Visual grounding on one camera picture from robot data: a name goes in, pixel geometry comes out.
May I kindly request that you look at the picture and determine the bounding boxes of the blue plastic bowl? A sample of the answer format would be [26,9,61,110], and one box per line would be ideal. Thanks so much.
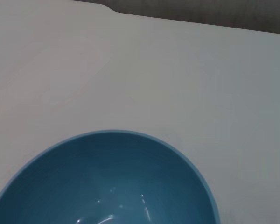
[0,130,221,224]

